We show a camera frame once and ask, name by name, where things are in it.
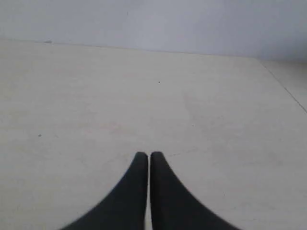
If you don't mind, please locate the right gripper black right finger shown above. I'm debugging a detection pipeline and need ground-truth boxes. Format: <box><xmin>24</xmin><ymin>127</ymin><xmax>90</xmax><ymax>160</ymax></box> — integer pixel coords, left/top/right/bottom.
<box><xmin>150</xmin><ymin>152</ymin><xmax>237</xmax><ymax>230</ymax></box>

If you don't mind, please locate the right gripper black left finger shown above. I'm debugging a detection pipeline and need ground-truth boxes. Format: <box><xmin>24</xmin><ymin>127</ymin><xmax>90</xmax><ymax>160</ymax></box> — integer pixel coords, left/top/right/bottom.
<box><xmin>63</xmin><ymin>152</ymin><xmax>148</xmax><ymax>230</ymax></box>

